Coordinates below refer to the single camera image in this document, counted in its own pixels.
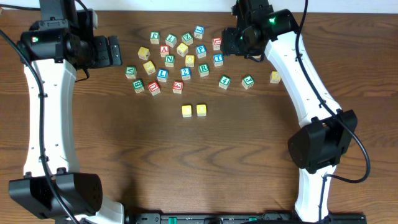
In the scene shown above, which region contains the red U block bottom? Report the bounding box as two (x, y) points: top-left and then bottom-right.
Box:
(147, 82), (160, 96)

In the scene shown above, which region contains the blue l block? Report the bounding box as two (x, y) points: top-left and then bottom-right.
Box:
(157, 69), (169, 82)
(194, 26), (205, 39)

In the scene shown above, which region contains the yellow K block left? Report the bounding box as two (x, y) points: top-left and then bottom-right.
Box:
(137, 47), (150, 61)

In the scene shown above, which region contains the yellow C block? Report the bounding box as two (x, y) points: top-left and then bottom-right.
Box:
(182, 105), (192, 118)

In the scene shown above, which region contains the green R block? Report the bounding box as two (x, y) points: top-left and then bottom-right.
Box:
(198, 63), (210, 77)

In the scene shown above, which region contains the red A block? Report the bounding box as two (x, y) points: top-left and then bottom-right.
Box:
(160, 45), (170, 58)

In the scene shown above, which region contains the blue P block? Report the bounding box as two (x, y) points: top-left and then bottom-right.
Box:
(195, 45), (207, 58)

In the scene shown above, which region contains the green j block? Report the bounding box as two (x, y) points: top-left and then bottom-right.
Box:
(150, 31), (160, 45)
(241, 75), (255, 90)

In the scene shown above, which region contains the red U block top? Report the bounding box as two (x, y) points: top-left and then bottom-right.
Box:
(212, 37), (222, 50)

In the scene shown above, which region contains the yellow O block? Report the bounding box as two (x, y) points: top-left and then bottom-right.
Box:
(185, 55), (195, 68)

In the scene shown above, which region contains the green B block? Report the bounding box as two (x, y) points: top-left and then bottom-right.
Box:
(132, 79), (145, 93)

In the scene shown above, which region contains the green Z block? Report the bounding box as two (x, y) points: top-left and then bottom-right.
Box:
(182, 32), (193, 45)

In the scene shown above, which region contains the red u block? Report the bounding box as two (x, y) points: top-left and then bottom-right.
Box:
(147, 82), (160, 96)
(212, 37), (222, 50)

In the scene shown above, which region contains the blue 2 block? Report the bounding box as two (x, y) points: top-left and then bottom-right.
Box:
(180, 67), (192, 80)

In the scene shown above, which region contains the blue L block top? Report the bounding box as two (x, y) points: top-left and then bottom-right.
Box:
(194, 26), (205, 39)

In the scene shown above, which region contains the green J block right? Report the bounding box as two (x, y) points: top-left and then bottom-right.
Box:
(241, 75), (255, 90)

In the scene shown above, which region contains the green N block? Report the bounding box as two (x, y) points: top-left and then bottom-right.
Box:
(165, 55), (175, 67)

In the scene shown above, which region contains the blue T block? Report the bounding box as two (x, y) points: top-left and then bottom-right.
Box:
(213, 54), (224, 67)

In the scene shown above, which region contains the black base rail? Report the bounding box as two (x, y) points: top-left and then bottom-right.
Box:
(133, 212), (368, 224)

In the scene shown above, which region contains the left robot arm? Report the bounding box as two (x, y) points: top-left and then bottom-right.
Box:
(9, 0), (130, 223)

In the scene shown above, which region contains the green V block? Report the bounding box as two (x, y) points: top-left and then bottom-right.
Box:
(125, 66), (137, 79)

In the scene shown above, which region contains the yellow G block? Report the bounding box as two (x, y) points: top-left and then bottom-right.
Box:
(270, 71), (281, 84)

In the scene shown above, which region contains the yellow O block moved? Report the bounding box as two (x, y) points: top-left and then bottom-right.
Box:
(197, 104), (207, 116)

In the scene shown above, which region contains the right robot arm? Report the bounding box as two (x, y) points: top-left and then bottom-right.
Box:
(221, 0), (358, 223)

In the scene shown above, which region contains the yellow plain block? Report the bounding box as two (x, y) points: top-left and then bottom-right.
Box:
(177, 42), (189, 57)

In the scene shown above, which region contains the yellow S block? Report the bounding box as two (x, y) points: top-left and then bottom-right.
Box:
(143, 61), (156, 75)

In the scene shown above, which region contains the green J block top left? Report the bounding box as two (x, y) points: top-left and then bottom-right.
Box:
(150, 31), (160, 45)

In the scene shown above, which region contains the green 7 block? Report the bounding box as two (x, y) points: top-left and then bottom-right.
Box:
(165, 34), (177, 48)

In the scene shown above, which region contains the green 4 block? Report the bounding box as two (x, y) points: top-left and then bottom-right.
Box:
(218, 75), (231, 90)

